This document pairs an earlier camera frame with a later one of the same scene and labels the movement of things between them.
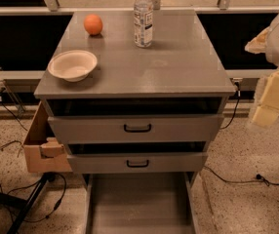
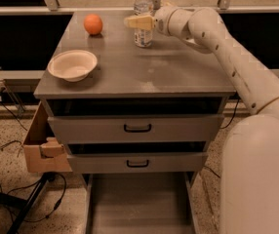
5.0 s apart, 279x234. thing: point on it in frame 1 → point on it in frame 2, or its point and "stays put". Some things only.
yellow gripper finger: x=277 y=94 → x=139 y=22
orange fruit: x=93 y=24 stays put
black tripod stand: x=12 y=200 stays put
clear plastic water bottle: x=143 y=19 stays put
